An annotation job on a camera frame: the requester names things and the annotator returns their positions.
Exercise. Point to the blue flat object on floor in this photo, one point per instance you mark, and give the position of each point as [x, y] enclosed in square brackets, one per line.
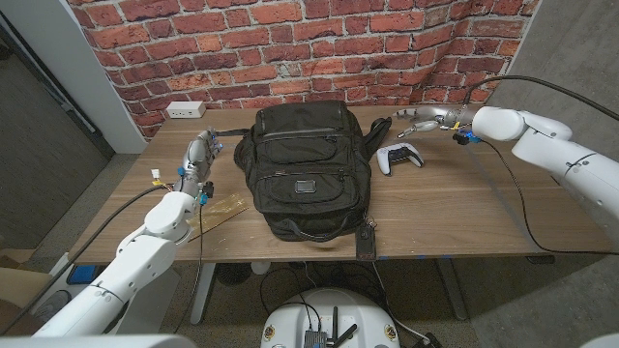
[84, 274]

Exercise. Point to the white game controller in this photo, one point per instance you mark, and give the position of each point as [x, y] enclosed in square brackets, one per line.
[387, 157]

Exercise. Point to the white robot base with antennas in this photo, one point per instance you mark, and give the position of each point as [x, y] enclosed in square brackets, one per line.
[333, 309]

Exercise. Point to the white table leg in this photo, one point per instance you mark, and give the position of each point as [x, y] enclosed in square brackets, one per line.
[202, 295]
[452, 290]

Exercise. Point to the black fabric backpack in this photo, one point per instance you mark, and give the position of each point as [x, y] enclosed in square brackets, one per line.
[304, 159]

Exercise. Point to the white power strip box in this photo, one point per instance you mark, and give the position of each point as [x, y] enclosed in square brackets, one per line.
[185, 109]

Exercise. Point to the crinkled golden plastic wrap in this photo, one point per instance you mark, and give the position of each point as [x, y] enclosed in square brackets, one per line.
[222, 210]

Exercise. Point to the red brick print backdrop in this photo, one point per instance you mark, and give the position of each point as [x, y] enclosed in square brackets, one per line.
[290, 48]

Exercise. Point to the black leather luggage tag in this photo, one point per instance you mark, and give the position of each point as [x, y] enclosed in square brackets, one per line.
[366, 244]

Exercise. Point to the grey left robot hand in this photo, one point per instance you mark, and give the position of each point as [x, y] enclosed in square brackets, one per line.
[196, 159]

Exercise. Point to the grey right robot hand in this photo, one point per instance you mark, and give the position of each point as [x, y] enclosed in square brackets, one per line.
[435, 113]

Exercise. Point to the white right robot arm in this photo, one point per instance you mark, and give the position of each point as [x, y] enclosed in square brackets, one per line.
[556, 150]

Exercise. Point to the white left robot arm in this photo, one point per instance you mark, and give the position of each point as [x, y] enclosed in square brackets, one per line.
[140, 261]

